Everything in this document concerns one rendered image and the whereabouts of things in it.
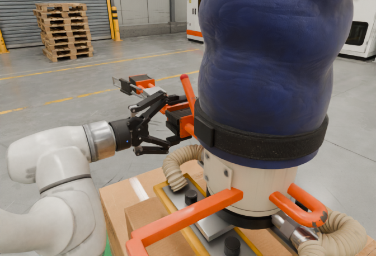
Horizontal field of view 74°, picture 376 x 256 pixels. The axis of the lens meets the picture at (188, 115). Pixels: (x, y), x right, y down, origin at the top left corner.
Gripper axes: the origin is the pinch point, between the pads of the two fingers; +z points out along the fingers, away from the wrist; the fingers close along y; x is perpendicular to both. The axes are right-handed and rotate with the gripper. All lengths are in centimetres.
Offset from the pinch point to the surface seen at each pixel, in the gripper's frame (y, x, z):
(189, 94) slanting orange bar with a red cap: -8.3, 3.6, -0.5
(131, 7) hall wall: 16, -943, 315
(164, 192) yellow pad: 10.9, 12.6, -12.8
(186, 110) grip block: -1.8, -0.5, 0.9
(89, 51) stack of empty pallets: 108, -661, 91
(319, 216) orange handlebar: -1.1, 41.2, -0.3
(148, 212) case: 28.7, 0.3, -12.9
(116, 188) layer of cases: 69, -61, -10
